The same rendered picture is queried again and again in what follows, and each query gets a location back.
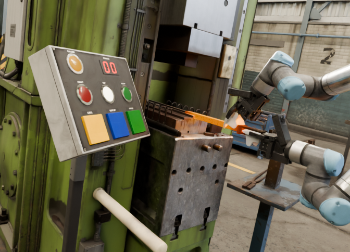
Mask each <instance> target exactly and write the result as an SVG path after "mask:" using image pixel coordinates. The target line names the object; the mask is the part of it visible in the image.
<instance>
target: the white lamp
mask: <svg viewBox="0 0 350 252"><path fill-rule="evenodd" d="M103 94H104V96H105V98H106V99H107V100H108V101H112V100H113V93H112V91H111V90H110V88H108V87H104V88H103Z"/></svg>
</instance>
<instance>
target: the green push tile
mask: <svg viewBox="0 0 350 252"><path fill-rule="evenodd" d="M126 115H127V118H128V122H129V125H130V128H131V131H132V134H133V135H135V134H139V133H143V132H145V131H146V128H145V125H144V122H143V119H142V116H141V113H140V110H132V111H126Z"/></svg>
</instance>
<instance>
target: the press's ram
mask: <svg viewBox="0 0 350 252"><path fill-rule="evenodd" d="M237 1H238V0H163V3H162V10H161V17H160V24H159V27H175V28H195V29H198V30H201V31H205V32H208V33H211V34H215V35H218V36H222V37H223V39H230V37H231V32H232V27H233V21H234V16H235V10H236V5H237Z"/></svg>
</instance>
